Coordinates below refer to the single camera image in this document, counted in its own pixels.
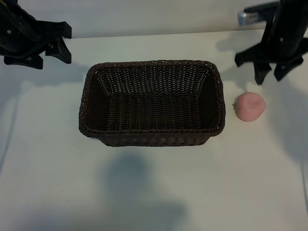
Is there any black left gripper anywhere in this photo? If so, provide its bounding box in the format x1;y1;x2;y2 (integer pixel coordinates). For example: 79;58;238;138
0;0;73;71

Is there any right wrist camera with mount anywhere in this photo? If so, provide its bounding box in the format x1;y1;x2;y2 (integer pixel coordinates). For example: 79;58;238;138
237;1;276;26

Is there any pink peach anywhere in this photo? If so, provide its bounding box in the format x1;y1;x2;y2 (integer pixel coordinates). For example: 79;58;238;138
232;91;267;122

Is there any dark brown wicker basket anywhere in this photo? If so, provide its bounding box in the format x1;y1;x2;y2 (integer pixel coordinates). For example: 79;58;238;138
78;59;227;147

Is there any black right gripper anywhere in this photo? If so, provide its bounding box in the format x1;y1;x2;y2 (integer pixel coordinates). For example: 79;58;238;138
234;21;308;85

